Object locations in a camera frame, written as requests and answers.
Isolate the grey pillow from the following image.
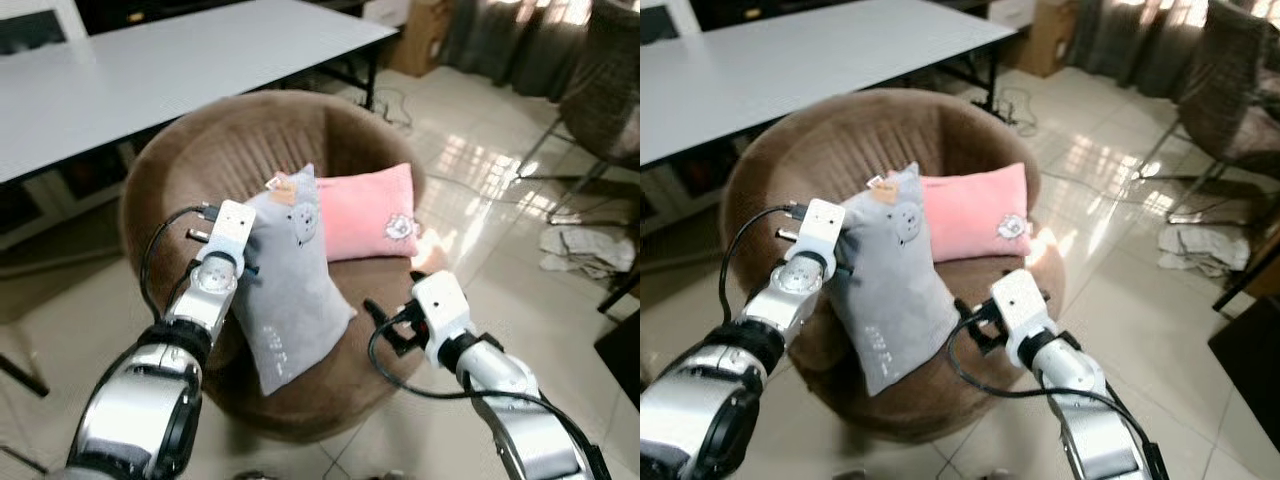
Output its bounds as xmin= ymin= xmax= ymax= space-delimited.
xmin=828 ymin=163 xmax=959 ymax=398
xmin=232 ymin=165 xmax=358 ymax=396

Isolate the pink pillow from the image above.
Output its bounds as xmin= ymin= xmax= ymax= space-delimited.
xmin=315 ymin=163 xmax=422 ymax=263
xmin=918 ymin=162 xmax=1033 ymax=263

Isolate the brown round sofa chair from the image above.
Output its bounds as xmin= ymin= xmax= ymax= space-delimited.
xmin=118 ymin=90 xmax=449 ymax=443
xmin=720 ymin=88 xmax=1066 ymax=443

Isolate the crumpled white cloth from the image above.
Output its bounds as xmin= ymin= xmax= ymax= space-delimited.
xmin=1158 ymin=222 xmax=1251 ymax=279
xmin=540 ymin=225 xmax=629 ymax=281

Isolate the black box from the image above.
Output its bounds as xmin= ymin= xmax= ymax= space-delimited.
xmin=595 ymin=310 xmax=641 ymax=401
xmin=1208 ymin=325 xmax=1280 ymax=421

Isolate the cardboard box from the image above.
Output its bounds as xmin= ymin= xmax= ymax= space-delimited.
xmin=385 ymin=0 xmax=451 ymax=79
xmin=1018 ymin=0 xmax=1081 ymax=79

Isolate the grey curtain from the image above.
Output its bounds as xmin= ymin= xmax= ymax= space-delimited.
xmin=1065 ymin=0 xmax=1216 ymax=101
xmin=440 ymin=0 xmax=601 ymax=101

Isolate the brown woven chair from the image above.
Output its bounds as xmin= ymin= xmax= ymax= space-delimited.
xmin=1135 ymin=0 xmax=1280 ymax=226
xmin=515 ymin=0 xmax=641 ymax=226

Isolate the white low shelf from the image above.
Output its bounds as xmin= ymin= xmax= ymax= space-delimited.
xmin=640 ymin=140 xmax=743 ymax=237
xmin=0 ymin=140 xmax=136 ymax=251

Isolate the white table with black legs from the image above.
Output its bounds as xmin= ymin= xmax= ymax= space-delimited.
xmin=0 ymin=0 xmax=399 ymax=191
xmin=640 ymin=0 xmax=1019 ymax=169

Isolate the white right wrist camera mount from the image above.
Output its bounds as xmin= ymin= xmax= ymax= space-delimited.
xmin=990 ymin=268 xmax=1053 ymax=367
xmin=411 ymin=270 xmax=477 ymax=367

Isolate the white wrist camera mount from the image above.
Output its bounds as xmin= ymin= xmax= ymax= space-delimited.
xmin=797 ymin=198 xmax=849 ymax=263
xmin=990 ymin=268 xmax=1053 ymax=367
xmin=205 ymin=199 xmax=258 ymax=266
xmin=411 ymin=270 xmax=477 ymax=367

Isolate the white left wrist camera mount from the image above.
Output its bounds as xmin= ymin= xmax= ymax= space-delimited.
xmin=205 ymin=199 xmax=258 ymax=266
xmin=797 ymin=198 xmax=849 ymax=263

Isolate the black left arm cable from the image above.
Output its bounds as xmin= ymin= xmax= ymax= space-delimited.
xmin=721 ymin=204 xmax=806 ymax=323
xmin=139 ymin=204 xmax=216 ymax=323

